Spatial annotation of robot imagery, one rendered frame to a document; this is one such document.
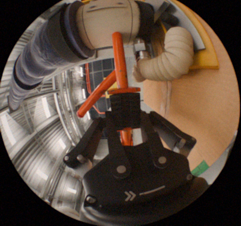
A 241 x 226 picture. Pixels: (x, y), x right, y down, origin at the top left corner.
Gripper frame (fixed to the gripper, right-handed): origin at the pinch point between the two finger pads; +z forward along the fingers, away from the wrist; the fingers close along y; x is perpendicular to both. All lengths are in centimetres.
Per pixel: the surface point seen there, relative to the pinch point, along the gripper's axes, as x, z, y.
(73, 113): -157, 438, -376
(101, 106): -291, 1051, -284
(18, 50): 362, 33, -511
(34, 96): 25, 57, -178
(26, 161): -221, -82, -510
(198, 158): -49, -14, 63
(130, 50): 67, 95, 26
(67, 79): 124, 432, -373
